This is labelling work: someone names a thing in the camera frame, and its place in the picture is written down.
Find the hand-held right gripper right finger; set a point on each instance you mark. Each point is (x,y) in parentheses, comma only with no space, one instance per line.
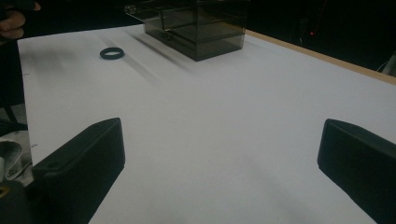
(361,161)

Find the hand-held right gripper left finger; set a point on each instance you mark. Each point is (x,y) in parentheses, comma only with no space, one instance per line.
(81,168)

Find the smoky transparent acrylic box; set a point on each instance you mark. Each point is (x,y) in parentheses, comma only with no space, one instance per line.
(199,28)

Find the grey shoe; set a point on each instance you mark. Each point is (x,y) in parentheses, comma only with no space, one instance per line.
(11,158)

